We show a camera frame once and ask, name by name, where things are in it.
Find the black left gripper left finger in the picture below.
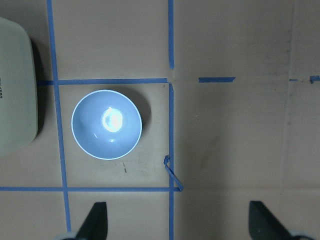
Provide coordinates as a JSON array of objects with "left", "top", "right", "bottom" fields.
[{"left": 75, "top": 202, "right": 108, "bottom": 240}]

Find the blue bowl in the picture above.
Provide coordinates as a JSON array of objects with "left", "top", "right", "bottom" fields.
[{"left": 71, "top": 89, "right": 143, "bottom": 161}]

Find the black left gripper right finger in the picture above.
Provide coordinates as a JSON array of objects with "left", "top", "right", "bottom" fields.
[{"left": 249, "top": 200, "right": 292, "bottom": 240}]

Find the cream toaster with chrome top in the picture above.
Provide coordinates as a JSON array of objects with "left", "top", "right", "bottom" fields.
[{"left": 0, "top": 18, "right": 38, "bottom": 156}]

